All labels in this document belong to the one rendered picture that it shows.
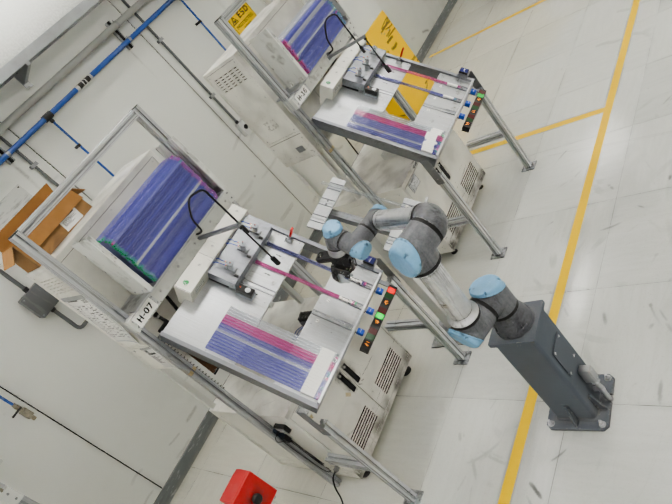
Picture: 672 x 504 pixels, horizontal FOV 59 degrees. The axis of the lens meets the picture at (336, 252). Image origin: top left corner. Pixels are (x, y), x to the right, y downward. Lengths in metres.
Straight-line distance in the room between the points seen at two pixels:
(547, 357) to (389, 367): 1.08
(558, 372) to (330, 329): 0.90
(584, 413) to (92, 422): 2.81
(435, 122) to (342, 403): 1.57
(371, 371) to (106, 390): 1.79
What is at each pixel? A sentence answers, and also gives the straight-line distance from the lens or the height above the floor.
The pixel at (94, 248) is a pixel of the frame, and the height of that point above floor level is 1.66.
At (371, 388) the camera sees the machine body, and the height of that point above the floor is 0.23.
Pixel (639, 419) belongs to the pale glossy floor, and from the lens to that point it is 2.54.
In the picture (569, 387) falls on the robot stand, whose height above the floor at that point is 0.24.
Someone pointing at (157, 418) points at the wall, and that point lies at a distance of 4.18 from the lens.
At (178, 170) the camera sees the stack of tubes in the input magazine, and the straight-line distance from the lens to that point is 2.66.
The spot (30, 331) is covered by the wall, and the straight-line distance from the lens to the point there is 3.90.
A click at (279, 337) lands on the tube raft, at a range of 2.46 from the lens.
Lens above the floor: 2.07
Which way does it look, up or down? 26 degrees down
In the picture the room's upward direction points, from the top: 44 degrees counter-clockwise
